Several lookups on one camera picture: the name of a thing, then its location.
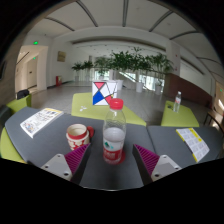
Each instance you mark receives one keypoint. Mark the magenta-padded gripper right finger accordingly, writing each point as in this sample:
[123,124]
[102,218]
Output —
[165,167]

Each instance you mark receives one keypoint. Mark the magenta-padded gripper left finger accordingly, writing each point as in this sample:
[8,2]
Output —
[56,166]

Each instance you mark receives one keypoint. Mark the clear red-capped water bottle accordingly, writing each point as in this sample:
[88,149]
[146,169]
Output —
[114,140]

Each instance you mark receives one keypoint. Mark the small clear water bottle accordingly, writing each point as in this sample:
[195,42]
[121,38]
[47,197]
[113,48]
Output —
[177,102]

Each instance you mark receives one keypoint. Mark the red floral mug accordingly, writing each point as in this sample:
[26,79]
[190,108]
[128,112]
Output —
[77,138]

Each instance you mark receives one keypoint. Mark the white printed booklet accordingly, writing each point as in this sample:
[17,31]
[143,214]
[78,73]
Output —
[40,121]

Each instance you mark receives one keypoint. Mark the small yellow-green table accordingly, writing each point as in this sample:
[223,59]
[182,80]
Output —
[181,118]

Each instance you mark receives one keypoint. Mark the yellow-green cushioned seat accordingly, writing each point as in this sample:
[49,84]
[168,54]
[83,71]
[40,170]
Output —
[8,145]

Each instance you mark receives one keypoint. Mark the large yellow-green table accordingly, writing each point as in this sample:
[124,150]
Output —
[86,113]

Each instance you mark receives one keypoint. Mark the wooden bench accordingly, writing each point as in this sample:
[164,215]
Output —
[213,118]

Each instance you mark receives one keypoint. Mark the yellow-green stool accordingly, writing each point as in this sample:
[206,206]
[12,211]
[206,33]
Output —
[18,105]

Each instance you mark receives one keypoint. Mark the black bag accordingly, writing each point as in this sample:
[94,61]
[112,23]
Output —
[22,93]

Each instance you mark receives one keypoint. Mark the white cube with coloured triangles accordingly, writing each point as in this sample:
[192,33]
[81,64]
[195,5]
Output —
[100,93]

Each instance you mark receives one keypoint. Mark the row of potted green plants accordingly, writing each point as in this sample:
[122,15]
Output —
[126,61]

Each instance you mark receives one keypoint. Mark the green exit sign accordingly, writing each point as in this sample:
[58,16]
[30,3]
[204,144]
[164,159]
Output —
[35,42]

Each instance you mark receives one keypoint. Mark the brown wall plaque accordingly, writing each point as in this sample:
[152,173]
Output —
[61,56]

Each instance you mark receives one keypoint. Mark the black wall screen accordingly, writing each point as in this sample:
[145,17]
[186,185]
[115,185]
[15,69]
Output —
[2,70]

